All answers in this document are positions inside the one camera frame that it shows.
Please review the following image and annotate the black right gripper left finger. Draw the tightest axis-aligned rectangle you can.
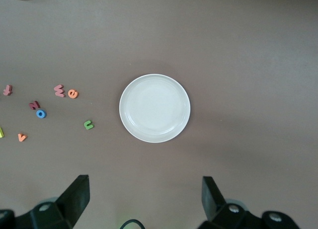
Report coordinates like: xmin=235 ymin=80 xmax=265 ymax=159
xmin=17 ymin=174 xmax=90 ymax=229

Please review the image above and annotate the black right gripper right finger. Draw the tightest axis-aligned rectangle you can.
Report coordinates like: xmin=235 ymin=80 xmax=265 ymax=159
xmin=198 ymin=176 xmax=264 ymax=229

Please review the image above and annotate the pink letter w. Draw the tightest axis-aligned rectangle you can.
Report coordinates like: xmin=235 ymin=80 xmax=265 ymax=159
xmin=53 ymin=84 xmax=66 ymax=98

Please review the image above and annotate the beige plate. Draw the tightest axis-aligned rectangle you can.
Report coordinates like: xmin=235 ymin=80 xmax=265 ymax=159
xmin=119 ymin=74 xmax=192 ymax=143

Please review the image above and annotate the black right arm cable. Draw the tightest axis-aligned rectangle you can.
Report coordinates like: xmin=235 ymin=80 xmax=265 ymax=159
xmin=121 ymin=219 xmax=145 ymax=229

